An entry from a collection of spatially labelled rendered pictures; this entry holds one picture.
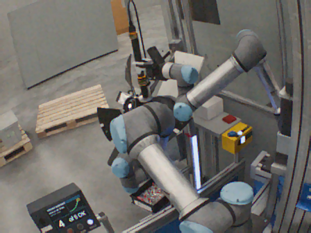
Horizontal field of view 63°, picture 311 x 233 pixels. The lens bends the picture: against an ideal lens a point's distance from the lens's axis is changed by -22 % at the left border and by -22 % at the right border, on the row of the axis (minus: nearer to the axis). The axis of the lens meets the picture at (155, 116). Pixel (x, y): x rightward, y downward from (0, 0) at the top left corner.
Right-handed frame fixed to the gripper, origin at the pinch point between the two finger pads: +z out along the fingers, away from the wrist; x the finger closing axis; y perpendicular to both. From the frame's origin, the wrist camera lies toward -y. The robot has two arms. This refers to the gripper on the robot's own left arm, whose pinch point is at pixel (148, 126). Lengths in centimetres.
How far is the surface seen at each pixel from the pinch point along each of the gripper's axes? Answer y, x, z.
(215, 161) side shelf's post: -13, 70, 60
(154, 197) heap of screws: 1.5, 33.0, -16.7
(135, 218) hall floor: 60, 112, 35
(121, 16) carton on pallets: 357, 17, 748
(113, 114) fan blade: 30.1, 1.6, 20.4
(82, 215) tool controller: 8, 2, -63
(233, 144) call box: -39.5, 17.6, 4.8
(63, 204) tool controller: 12, -6, -66
